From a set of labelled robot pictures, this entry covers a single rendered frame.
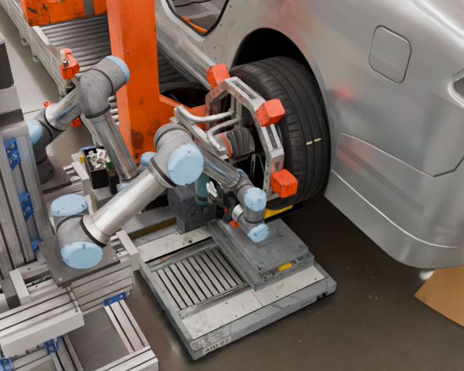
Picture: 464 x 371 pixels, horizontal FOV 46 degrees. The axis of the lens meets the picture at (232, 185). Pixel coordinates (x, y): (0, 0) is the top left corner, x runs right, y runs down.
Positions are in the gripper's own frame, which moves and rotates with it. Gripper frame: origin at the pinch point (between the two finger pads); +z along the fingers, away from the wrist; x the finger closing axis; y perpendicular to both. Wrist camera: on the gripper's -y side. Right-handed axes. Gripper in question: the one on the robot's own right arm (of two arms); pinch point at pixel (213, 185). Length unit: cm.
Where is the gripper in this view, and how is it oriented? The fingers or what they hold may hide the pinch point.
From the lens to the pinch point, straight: 222.3
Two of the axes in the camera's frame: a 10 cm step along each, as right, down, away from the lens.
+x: -8.6, 3.0, -4.2
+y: 0.4, -7.7, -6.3
